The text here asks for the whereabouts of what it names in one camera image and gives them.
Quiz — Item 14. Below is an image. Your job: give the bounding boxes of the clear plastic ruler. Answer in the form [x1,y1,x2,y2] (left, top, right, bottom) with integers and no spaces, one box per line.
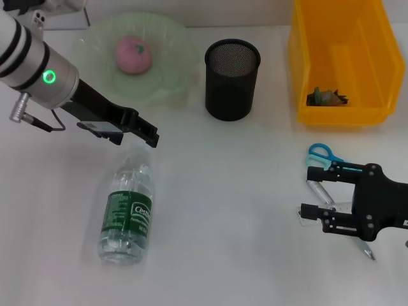
[298,199,354,226]

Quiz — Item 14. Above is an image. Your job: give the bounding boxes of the yellow plastic bin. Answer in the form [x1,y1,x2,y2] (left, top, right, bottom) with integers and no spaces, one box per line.
[288,0,406,125]

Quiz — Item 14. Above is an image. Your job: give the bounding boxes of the black mesh pen holder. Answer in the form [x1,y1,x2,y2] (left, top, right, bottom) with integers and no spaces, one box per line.
[204,38,261,122]

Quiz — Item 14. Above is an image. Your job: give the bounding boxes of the blue scissors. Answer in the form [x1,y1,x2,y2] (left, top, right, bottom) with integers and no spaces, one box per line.
[306,143,364,173]

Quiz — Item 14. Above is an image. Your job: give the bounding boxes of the clear water bottle green label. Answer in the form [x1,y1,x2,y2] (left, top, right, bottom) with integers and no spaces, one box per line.
[97,143,156,266]

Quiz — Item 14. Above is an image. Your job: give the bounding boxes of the green glass fruit plate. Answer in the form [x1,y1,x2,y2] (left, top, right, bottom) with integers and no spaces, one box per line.
[71,11,200,108]

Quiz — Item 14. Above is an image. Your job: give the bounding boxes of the pink peach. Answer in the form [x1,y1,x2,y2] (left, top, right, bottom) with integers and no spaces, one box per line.
[114,36,154,75]

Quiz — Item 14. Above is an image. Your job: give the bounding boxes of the silver ballpoint pen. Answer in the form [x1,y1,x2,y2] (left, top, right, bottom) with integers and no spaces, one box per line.
[305,180,377,261]

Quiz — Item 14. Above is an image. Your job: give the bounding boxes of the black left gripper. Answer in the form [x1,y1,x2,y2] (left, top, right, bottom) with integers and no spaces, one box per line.
[60,78,160,149]

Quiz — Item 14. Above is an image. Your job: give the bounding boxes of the green plastic wrapper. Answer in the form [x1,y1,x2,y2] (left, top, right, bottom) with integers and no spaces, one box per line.
[306,86,350,106]

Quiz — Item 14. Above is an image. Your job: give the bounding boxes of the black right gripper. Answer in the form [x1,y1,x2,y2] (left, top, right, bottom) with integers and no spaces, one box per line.
[300,161,408,243]

